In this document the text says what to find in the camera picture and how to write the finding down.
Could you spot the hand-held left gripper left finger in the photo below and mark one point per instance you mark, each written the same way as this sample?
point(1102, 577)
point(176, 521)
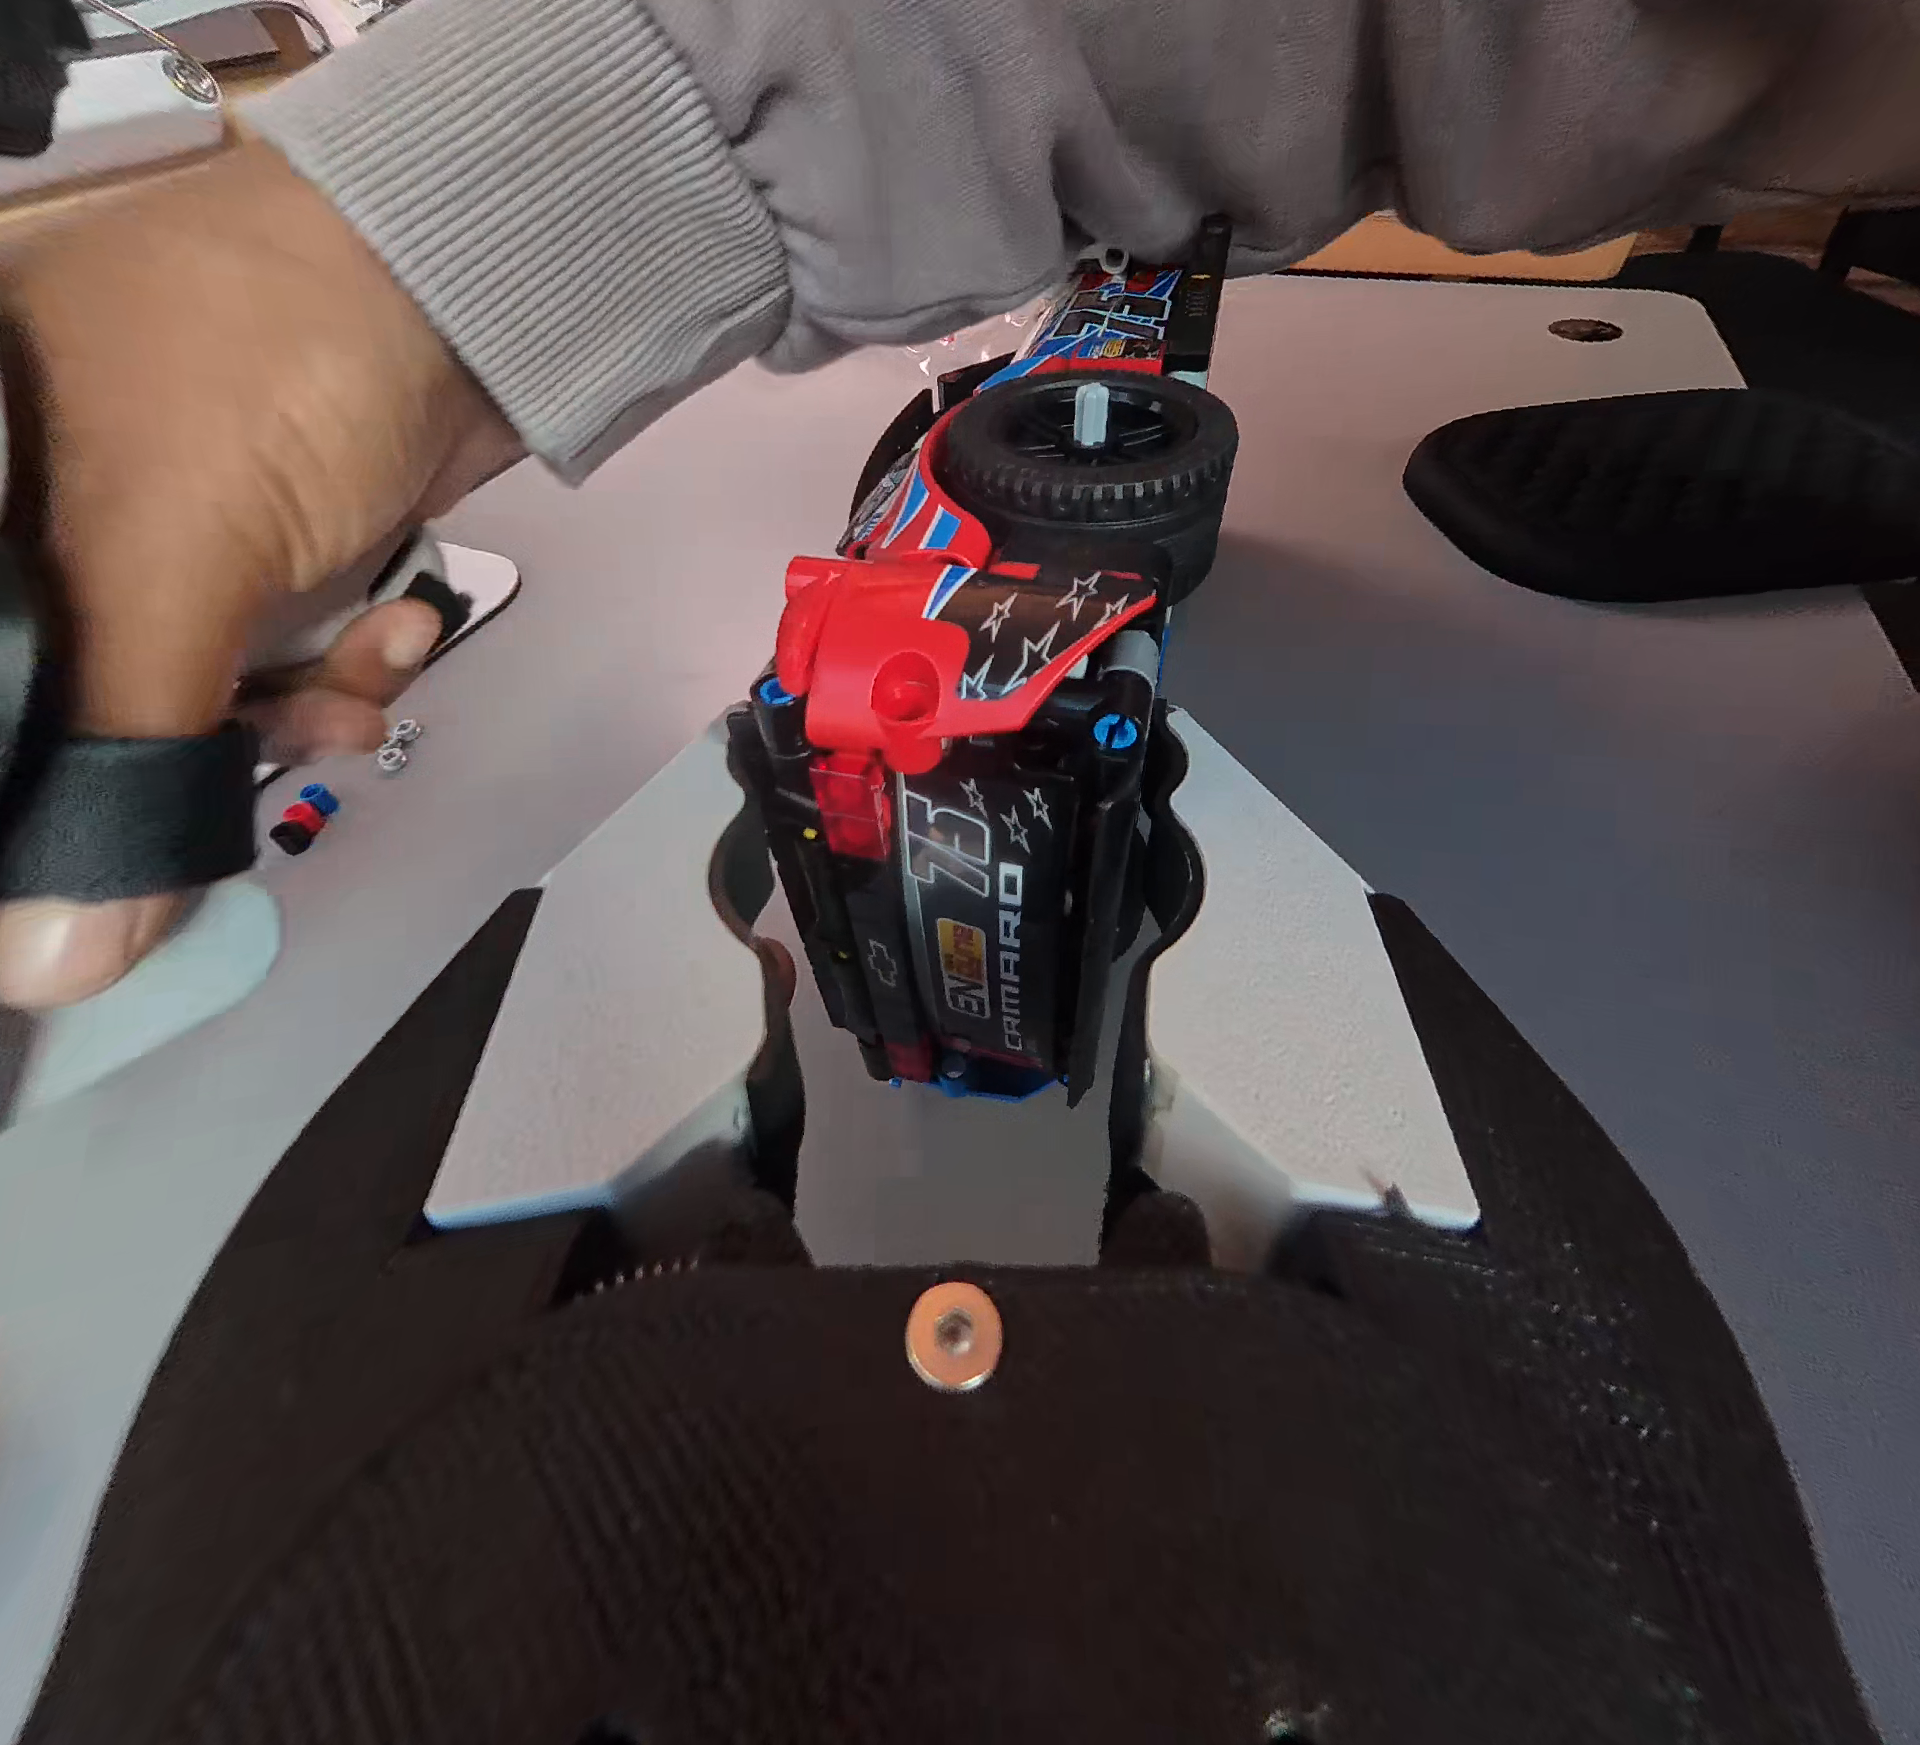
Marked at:
point(599, 1026)

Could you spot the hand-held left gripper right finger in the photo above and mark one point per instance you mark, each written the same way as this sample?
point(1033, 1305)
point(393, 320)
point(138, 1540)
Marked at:
point(1289, 1026)

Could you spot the brick-built toy race car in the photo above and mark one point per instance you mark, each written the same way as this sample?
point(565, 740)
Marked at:
point(959, 876)

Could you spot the person's right forearm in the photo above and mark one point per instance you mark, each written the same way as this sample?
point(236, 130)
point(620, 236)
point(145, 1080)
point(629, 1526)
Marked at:
point(1050, 50)

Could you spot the grey desk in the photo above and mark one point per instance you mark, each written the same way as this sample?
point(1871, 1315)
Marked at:
point(1500, 801)

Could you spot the person's left hand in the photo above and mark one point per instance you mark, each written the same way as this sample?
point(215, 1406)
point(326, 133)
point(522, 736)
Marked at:
point(776, 980)

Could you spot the person's right hand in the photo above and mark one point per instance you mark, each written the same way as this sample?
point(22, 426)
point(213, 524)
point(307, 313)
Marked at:
point(226, 425)

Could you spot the black chair armrest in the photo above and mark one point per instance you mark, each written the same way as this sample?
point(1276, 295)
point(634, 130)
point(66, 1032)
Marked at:
point(1651, 502)

